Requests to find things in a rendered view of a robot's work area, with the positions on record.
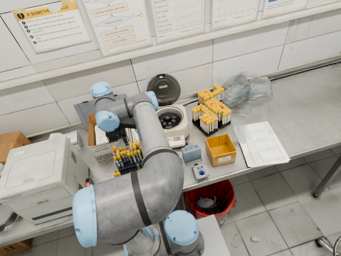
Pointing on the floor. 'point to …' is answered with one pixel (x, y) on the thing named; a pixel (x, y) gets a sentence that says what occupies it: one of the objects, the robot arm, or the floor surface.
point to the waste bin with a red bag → (220, 194)
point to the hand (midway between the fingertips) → (129, 144)
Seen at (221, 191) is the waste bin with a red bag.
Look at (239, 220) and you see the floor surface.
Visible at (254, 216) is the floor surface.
